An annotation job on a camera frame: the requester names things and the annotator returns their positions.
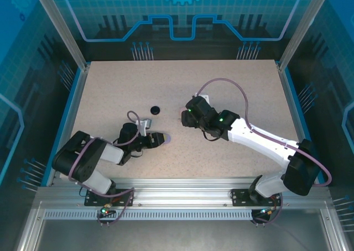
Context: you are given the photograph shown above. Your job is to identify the blue table edge strip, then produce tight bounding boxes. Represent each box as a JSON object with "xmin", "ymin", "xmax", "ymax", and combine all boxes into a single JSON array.
[
  {"xmin": 283, "ymin": 68, "xmax": 327, "ymax": 187},
  {"xmin": 40, "ymin": 67, "xmax": 84, "ymax": 187}
]

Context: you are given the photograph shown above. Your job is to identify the grey metal shelf panel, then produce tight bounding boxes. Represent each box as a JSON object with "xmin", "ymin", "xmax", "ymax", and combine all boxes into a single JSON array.
[{"xmin": 35, "ymin": 219, "xmax": 332, "ymax": 251}]

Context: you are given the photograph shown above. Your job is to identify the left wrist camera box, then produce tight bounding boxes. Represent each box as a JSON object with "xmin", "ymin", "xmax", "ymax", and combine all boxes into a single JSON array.
[{"xmin": 137, "ymin": 118, "xmax": 153, "ymax": 137}]

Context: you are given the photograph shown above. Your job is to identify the wide aluminium mounting rail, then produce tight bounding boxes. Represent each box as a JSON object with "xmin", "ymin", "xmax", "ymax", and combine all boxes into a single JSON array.
[{"xmin": 35, "ymin": 177, "xmax": 332, "ymax": 207}]

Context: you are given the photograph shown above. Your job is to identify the aluminium table side rail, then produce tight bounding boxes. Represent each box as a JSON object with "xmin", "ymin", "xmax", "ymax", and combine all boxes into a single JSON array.
[
  {"xmin": 277, "ymin": 64, "xmax": 321, "ymax": 187},
  {"xmin": 45, "ymin": 64, "xmax": 90, "ymax": 187}
]

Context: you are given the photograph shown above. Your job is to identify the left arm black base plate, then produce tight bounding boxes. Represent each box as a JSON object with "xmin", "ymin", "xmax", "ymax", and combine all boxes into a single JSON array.
[{"xmin": 84, "ymin": 188, "xmax": 135, "ymax": 207}]

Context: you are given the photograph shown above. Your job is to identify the slotted grey cable duct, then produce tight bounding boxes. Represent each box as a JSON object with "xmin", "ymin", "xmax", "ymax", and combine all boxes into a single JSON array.
[{"xmin": 44, "ymin": 210, "xmax": 254, "ymax": 221}]

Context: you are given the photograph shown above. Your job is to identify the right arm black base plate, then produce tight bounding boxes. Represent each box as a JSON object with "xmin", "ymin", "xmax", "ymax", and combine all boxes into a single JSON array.
[{"xmin": 230, "ymin": 189, "xmax": 282, "ymax": 207}]

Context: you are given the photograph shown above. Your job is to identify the aluminium corner post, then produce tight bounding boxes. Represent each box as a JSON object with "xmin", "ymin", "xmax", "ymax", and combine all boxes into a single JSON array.
[
  {"xmin": 29, "ymin": 0, "xmax": 91, "ymax": 71},
  {"xmin": 277, "ymin": 0, "xmax": 337, "ymax": 71}
]

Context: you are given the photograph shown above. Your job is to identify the aluminium frame beam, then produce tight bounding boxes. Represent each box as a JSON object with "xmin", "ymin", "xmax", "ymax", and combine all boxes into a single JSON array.
[
  {"xmin": 320, "ymin": 203, "xmax": 351, "ymax": 251},
  {"xmin": 15, "ymin": 201, "xmax": 46, "ymax": 251}
]

